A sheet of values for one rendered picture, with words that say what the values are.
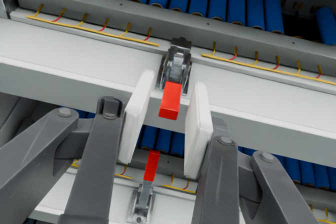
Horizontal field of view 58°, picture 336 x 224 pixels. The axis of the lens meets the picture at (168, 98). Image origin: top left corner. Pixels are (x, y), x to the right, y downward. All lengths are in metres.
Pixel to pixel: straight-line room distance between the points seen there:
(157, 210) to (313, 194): 0.20
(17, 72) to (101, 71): 0.07
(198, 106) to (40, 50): 0.17
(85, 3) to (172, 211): 0.26
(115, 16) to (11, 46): 0.09
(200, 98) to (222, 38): 0.12
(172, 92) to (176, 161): 0.20
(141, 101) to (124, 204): 0.26
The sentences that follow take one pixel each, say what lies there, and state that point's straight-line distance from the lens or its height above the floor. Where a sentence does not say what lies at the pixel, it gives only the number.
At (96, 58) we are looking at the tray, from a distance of 0.27.
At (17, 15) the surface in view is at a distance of 0.31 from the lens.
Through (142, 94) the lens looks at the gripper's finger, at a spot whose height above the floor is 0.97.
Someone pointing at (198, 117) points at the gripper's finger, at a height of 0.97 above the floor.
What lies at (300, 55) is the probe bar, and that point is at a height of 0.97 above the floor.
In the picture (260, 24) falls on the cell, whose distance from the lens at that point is 0.32.
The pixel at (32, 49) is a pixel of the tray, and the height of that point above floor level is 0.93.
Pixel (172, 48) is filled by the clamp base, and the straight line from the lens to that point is 0.26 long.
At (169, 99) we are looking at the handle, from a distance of 0.20.
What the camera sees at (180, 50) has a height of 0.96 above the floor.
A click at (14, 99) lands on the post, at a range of 0.41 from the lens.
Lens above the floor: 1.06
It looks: 33 degrees down
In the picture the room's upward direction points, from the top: 14 degrees clockwise
